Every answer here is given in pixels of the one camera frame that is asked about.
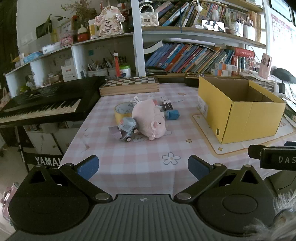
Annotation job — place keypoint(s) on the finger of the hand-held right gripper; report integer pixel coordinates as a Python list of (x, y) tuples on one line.
[(254, 151), (291, 144)]

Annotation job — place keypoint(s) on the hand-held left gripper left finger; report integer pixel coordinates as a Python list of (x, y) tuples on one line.
[(89, 168)]

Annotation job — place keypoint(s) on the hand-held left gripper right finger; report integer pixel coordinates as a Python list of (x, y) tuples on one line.
[(196, 165)]

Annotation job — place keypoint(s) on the yellow cardboard box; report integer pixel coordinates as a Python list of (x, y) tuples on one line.
[(249, 120)]

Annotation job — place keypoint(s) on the blue grey toy truck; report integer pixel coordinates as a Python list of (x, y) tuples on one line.
[(127, 126)]

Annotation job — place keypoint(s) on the small blue plastic object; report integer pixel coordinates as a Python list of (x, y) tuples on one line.
[(172, 114)]

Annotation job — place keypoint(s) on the yellow tape roll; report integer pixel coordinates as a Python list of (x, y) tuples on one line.
[(120, 113)]

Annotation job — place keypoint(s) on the black binder clip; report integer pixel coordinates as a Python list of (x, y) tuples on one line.
[(167, 105)]

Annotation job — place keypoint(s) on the pink pig plush toy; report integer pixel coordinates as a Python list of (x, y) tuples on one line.
[(148, 118)]

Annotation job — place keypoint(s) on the desktop with pink checked tablecloth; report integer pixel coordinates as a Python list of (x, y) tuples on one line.
[(143, 157)]

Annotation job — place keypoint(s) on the cream desk mat orange border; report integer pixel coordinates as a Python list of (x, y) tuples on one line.
[(235, 147)]

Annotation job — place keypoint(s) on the thick green book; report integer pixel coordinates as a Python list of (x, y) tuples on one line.
[(291, 113)]

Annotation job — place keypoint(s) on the black keyboard stand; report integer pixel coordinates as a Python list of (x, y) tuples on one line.
[(46, 160)]

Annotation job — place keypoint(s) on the white cabinet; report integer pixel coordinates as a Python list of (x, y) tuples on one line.
[(41, 141)]

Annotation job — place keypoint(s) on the black power adapter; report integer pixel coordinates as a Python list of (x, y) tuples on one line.
[(282, 88)]

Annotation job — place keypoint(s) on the person's furry grey clothing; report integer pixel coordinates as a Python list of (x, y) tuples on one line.
[(284, 222)]

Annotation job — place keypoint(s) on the black pouch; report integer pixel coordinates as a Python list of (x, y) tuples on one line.
[(284, 74)]

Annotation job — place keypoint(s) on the stack of papers and booklets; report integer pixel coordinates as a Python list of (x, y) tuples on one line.
[(254, 77)]

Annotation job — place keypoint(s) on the black electronic keyboard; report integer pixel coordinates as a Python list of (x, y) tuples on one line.
[(50, 99)]

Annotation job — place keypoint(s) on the pink holder with figure print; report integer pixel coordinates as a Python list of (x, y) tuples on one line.
[(264, 66)]

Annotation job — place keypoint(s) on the orange white small box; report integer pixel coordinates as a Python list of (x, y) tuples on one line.
[(225, 67), (220, 73)]

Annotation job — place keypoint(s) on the pink plastic toy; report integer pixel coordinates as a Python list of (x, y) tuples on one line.
[(7, 199)]

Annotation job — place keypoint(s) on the colourful pen bundle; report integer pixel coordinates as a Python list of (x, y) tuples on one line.
[(251, 63)]

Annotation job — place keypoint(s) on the wooden chess board box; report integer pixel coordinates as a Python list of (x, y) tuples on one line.
[(129, 87)]

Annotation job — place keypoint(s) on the wooden bowl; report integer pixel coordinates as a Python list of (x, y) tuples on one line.
[(54, 78)]

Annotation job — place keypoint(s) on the pen holder with brushes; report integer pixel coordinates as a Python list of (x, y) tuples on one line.
[(98, 72)]

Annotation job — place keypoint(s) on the white box red label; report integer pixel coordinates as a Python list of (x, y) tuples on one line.
[(69, 73)]

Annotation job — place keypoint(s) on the red flat box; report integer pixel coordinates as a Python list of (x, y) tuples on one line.
[(244, 52)]

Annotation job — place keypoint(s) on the white jar green lid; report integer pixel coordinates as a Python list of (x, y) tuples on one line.
[(124, 72)]

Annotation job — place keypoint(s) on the orange red tube bottle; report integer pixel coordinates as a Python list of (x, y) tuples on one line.
[(117, 67)]

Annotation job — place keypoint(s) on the row of leaning thin books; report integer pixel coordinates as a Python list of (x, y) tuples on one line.
[(185, 58)]

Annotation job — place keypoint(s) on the white pen holder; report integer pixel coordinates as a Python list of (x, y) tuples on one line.
[(237, 29), (249, 33)]

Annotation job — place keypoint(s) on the blue tissue pack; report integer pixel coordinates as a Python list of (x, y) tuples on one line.
[(33, 56)]

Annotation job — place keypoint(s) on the flat white box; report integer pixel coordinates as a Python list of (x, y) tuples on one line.
[(50, 48)]

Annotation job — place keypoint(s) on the white folder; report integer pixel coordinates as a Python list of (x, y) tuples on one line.
[(152, 47)]

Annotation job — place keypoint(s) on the pink patterned box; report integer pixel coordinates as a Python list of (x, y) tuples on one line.
[(68, 41)]

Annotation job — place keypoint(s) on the white bookshelf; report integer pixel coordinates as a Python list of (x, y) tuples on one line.
[(137, 46)]

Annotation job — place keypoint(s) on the red round jar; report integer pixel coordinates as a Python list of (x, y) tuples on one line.
[(82, 36)]

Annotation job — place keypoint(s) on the black framed picture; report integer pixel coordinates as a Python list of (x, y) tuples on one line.
[(281, 9)]

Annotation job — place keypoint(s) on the white bottle yellow label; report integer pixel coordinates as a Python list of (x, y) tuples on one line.
[(93, 30)]

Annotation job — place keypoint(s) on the dark framed card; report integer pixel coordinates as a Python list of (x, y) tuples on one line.
[(42, 31)]

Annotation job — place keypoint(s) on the decorative cat figure plaque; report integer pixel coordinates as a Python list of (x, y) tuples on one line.
[(109, 23)]

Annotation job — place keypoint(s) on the green leafy plant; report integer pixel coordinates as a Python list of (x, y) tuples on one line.
[(49, 22)]

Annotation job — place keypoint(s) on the row of thick books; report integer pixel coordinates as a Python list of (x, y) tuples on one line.
[(185, 11)]

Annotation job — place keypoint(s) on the dried flower bouquet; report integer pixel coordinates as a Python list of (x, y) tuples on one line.
[(81, 9)]

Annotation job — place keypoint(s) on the wall poster with letters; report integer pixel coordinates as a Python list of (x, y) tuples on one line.
[(282, 30)]

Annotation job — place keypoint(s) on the white wall switch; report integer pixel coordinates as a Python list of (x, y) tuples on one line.
[(27, 39)]

